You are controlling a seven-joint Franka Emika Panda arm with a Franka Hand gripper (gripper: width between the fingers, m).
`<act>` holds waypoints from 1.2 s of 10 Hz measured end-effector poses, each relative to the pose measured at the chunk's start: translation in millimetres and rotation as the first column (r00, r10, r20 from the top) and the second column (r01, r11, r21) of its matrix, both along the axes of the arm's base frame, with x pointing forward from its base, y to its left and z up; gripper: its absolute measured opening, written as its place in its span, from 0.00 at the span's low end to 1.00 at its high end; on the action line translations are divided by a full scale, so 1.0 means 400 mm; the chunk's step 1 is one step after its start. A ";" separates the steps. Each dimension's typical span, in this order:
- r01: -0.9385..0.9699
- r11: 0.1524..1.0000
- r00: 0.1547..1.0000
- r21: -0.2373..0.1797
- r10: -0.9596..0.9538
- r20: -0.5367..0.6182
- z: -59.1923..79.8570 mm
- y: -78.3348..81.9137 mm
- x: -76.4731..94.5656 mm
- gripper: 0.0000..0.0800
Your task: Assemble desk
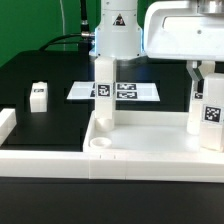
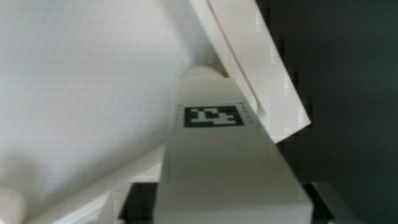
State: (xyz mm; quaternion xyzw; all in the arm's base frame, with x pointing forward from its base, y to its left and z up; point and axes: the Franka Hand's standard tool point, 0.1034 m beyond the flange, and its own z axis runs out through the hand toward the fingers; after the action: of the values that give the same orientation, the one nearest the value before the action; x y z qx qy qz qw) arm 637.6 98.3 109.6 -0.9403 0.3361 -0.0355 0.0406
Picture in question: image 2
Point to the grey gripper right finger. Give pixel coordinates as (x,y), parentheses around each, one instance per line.
(331,212)

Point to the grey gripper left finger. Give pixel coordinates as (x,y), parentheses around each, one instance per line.
(132,204)

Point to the white desk leg angled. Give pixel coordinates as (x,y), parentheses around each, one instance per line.
(228,184)

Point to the white desk top tray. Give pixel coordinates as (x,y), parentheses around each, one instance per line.
(93,56)

